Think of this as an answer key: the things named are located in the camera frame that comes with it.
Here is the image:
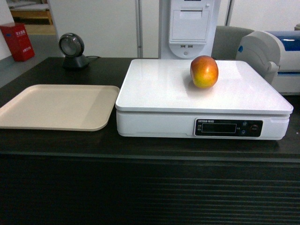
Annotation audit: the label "beige plastic tray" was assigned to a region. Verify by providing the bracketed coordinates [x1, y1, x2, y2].
[0, 84, 120, 131]

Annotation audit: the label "black barcode scanner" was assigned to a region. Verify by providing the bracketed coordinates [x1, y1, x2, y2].
[59, 33, 89, 70]

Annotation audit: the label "white checkout scale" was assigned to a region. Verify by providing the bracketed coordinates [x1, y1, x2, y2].
[116, 59, 293, 140]

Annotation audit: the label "white receipt printer terminal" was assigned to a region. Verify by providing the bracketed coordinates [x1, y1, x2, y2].
[158, 0, 221, 60]

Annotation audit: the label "white blue label printer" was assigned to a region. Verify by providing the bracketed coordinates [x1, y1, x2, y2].
[236, 30, 300, 95]

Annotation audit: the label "dark red yellow mango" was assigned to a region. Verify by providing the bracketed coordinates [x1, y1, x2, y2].
[190, 55, 218, 89]

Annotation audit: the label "wooden pallet bench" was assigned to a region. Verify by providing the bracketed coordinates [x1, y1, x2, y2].
[10, 4, 53, 25]

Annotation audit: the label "red fire extinguisher box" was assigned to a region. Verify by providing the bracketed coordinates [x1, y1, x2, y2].
[0, 23, 35, 62]

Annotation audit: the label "grey chair back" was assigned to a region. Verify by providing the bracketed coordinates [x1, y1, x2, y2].
[211, 26, 254, 60]

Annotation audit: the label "black checkout counter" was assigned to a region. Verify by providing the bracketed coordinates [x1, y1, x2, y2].
[0, 57, 300, 225]

